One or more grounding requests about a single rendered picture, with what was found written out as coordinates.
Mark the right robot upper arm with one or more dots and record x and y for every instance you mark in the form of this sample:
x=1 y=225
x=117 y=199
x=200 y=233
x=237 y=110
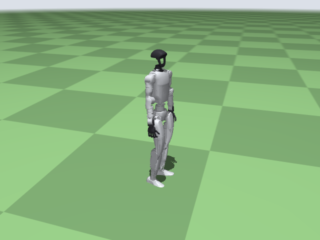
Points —
x=149 y=84

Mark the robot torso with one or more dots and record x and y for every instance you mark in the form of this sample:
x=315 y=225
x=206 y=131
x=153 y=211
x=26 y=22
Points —
x=161 y=92

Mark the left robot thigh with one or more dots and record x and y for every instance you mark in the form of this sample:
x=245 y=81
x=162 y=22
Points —
x=168 y=128

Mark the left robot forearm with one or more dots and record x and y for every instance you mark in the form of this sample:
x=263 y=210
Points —
x=170 y=102

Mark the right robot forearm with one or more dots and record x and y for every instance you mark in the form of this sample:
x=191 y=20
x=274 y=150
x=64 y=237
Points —
x=150 y=111

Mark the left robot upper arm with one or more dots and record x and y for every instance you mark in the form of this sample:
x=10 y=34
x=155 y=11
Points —
x=171 y=90

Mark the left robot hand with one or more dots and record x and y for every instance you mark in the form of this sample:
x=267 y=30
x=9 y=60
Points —
x=172 y=111

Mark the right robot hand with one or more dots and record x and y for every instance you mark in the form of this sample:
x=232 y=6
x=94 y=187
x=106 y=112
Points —
x=152 y=130

